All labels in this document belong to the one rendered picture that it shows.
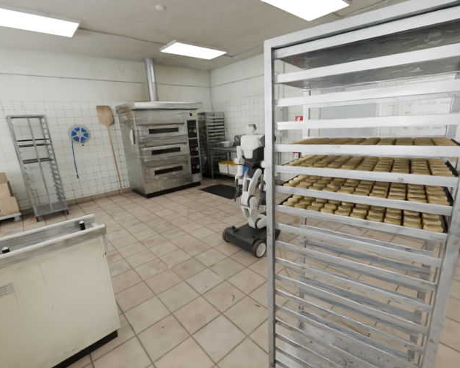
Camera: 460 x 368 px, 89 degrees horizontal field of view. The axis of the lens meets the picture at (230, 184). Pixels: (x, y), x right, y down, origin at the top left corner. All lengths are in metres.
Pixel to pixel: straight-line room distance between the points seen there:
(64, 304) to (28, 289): 0.23
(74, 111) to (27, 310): 4.61
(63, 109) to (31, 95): 0.51
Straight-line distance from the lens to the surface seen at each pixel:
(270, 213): 1.08
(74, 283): 1.91
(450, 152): 0.94
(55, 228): 2.07
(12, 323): 1.96
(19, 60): 6.05
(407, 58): 0.94
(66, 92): 6.02
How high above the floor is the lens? 1.53
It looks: 15 degrees down
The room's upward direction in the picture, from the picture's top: 3 degrees counter-clockwise
